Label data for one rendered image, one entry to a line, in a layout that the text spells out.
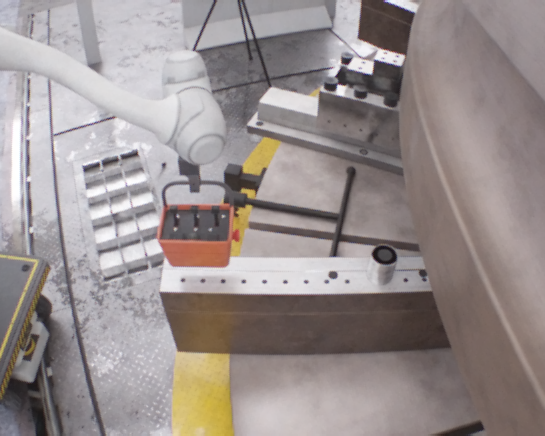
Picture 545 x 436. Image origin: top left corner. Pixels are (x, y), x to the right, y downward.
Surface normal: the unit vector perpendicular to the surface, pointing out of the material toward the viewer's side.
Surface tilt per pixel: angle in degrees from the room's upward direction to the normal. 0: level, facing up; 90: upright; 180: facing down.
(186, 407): 0
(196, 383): 0
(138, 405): 0
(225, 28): 37
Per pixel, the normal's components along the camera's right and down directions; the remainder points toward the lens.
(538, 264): -0.73, -0.36
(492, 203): -0.58, -0.50
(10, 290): 0.04, -0.68
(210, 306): 0.02, 0.73
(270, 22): 0.27, -0.14
